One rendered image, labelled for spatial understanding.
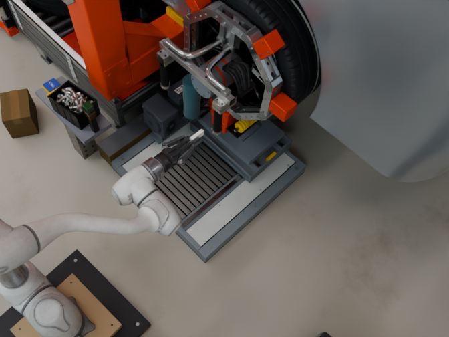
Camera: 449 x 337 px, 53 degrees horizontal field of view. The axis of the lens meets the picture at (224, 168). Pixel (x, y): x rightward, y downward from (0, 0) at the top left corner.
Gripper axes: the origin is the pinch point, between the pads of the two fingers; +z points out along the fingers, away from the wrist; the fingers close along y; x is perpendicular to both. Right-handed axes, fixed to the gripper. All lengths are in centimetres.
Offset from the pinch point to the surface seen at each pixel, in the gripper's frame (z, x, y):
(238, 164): 35, -66, -2
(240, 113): 32.6, -18.2, -4.6
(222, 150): 35, -66, -15
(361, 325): 22, -83, 102
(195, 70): 14.2, 15.0, -16.4
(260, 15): 41, 33, -8
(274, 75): 36.7, 15.1, 6.8
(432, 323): 49, -83, 128
